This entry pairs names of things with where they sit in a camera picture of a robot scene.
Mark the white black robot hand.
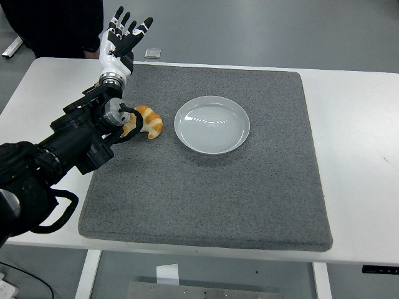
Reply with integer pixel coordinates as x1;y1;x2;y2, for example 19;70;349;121
98;6;155;81

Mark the golden croissant bread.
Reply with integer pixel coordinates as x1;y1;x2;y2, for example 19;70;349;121
120;105;164;140

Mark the white round plate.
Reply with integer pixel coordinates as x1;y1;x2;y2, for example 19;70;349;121
173;95;251;156

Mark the grey metal plate with screws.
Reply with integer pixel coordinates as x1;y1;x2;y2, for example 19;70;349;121
127;281;285;299

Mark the person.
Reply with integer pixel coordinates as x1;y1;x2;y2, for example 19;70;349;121
0;0;104;59

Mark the white furniture foot bar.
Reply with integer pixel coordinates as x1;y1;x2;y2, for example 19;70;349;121
1;36;23;59

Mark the grey felt mat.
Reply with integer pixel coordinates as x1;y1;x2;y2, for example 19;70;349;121
77;64;334;252

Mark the white table leg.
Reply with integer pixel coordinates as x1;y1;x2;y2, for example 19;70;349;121
74;249;102;299
312;262;333;299

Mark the white power strip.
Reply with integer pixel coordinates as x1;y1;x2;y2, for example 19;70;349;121
0;272;18;299

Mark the black table control panel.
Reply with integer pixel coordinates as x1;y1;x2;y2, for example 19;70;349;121
362;265;399;276

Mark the black floor cable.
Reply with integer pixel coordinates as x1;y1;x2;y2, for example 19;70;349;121
0;261;54;299

